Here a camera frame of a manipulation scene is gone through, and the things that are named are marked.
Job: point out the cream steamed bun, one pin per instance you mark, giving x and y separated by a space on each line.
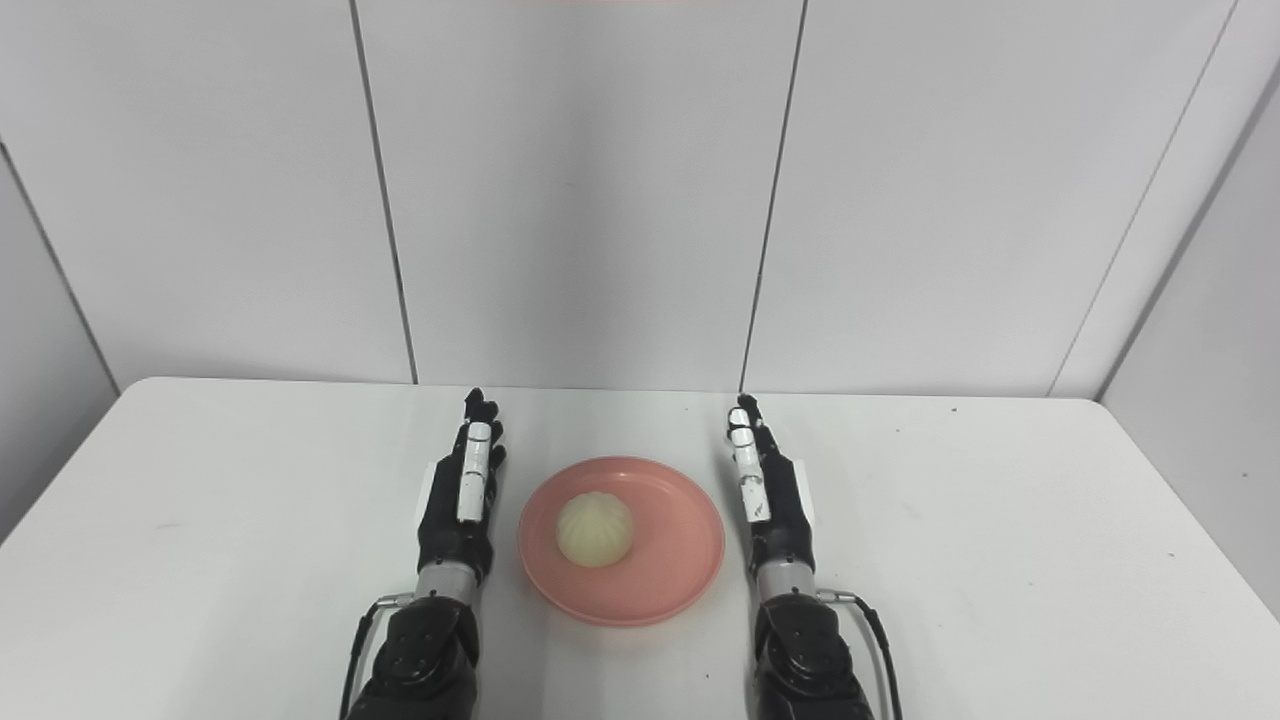
595 530

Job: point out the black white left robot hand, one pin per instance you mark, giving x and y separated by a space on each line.
455 525

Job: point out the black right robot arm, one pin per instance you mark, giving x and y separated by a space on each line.
800 650

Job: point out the pink round plate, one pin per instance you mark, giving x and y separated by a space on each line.
670 560

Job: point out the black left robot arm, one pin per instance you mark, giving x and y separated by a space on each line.
425 650

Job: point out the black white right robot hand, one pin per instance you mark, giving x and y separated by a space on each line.
785 520

